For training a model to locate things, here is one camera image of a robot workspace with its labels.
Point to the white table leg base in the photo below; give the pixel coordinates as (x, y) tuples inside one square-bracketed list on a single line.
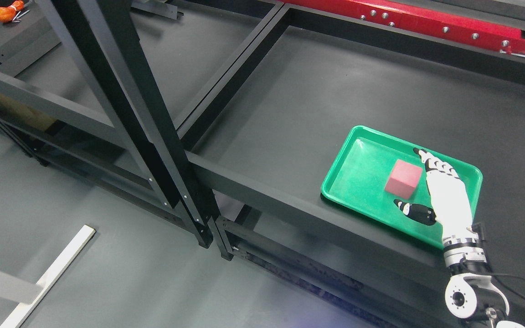
[(28, 295)]

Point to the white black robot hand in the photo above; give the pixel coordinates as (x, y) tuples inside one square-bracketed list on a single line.
[(449, 200)]

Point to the pink block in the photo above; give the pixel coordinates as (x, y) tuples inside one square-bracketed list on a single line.
[(403, 179)]

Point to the red metal beam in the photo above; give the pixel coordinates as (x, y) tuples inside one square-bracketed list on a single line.
[(448, 26)]

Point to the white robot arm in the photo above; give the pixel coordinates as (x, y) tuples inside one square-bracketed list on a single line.
[(471, 295)]

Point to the green tray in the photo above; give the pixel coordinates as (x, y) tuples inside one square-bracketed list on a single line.
[(358, 176)]

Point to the left black shelf rack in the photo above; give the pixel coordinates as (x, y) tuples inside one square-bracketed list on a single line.
[(106, 125)]

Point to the black metal shelf rack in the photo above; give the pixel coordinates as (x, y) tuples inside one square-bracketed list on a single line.
[(298, 88)]

